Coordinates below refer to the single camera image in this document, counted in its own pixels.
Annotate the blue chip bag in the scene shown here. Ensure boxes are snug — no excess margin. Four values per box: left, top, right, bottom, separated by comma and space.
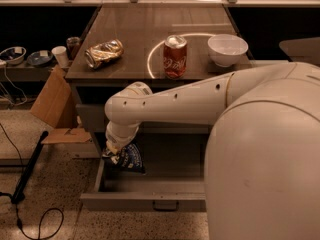
102, 142, 145, 174

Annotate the white bowl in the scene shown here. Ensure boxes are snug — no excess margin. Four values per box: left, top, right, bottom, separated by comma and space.
207, 34, 248, 67

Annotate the grey drawer cabinet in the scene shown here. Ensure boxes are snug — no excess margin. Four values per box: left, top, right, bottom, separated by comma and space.
65, 3, 260, 158

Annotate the cardboard box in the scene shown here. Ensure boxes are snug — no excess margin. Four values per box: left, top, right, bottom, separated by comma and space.
31, 65, 91, 144

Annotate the dark glass jar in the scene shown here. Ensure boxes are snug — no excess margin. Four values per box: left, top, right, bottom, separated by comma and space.
66, 37, 81, 60

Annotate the black floor cable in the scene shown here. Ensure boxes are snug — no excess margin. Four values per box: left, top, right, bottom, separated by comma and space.
0, 122, 65, 240

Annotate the white cable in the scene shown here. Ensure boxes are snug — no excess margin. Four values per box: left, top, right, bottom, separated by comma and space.
0, 63, 29, 108

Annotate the blue bowl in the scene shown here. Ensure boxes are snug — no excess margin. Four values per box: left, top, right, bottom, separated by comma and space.
0, 46, 26, 65
27, 50, 53, 67

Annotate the white paper cup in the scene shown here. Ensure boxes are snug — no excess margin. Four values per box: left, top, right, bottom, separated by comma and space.
51, 46, 69, 68

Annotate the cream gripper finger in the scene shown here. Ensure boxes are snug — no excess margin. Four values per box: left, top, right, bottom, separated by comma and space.
106, 140, 121, 154

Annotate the blue bowl left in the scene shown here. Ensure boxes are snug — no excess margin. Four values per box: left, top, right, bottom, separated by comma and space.
0, 46, 26, 65

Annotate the black stand leg left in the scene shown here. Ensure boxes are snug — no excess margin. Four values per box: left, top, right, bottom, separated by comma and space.
11, 131, 48, 204

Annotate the open lower grey drawer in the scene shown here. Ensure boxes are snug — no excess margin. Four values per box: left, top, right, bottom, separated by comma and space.
81, 133, 208, 212

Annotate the blue bowl right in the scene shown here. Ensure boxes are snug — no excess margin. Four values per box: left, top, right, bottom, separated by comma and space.
27, 50, 53, 67

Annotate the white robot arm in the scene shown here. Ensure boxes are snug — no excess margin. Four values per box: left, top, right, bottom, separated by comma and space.
105, 62, 320, 240

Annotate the crushed gold can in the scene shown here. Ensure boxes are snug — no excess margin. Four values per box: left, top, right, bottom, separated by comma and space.
85, 39, 124, 70

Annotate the red soda can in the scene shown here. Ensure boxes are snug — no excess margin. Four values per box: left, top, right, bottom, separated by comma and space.
163, 35, 187, 79

